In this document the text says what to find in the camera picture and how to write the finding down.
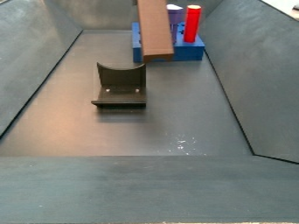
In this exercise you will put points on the dark grey curved fixture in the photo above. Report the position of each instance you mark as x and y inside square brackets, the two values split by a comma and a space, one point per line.
[121, 86]

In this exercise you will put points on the blue shape-sorter block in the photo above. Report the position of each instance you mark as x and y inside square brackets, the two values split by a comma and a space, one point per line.
[184, 50]

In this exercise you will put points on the purple pentagon peg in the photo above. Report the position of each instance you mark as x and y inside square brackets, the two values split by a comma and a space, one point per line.
[174, 14]

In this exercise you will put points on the red hexagon peg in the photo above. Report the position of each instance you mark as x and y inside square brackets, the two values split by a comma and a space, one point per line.
[190, 23]

